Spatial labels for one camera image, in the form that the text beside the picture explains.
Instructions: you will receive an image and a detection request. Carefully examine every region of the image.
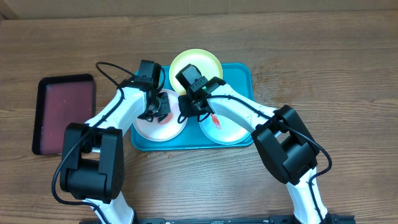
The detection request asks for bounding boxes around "green and red sponge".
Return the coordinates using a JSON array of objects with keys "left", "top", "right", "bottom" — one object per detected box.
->
[{"left": 158, "top": 113, "right": 174, "bottom": 124}]

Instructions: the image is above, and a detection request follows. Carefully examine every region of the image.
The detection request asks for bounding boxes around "white plate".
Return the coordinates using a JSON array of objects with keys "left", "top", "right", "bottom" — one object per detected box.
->
[{"left": 133, "top": 89, "right": 187, "bottom": 142}]

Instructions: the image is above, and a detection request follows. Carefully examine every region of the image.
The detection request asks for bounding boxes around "yellow-green plate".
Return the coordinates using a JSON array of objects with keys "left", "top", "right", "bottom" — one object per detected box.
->
[{"left": 169, "top": 49, "right": 223, "bottom": 95}]

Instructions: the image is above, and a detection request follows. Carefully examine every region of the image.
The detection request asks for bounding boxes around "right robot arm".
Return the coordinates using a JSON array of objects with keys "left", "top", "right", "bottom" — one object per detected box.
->
[{"left": 175, "top": 64, "right": 328, "bottom": 223}]

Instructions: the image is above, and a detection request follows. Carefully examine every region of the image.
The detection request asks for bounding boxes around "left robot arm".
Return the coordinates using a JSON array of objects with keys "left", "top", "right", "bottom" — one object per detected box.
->
[{"left": 52, "top": 60, "right": 170, "bottom": 223}]

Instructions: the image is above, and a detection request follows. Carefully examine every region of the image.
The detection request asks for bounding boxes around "teal plastic serving tray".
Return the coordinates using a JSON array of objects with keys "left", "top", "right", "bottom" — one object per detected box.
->
[{"left": 131, "top": 63, "right": 254, "bottom": 151}]

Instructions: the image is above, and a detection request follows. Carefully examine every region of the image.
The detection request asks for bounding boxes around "dark red black-rimmed tray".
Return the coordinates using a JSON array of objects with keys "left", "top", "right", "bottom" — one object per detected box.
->
[{"left": 32, "top": 73, "right": 96, "bottom": 155}]

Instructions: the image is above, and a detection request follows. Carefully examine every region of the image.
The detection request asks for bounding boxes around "light blue plate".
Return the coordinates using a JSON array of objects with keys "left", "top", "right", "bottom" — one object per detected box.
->
[{"left": 199, "top": 114, "right": 249, "bottom": 146}]

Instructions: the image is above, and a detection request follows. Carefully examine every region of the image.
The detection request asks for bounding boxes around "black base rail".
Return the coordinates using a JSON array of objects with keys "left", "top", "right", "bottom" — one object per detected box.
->
[{"left": 79, "top": 214, "right": 356, "bottom": 224}]

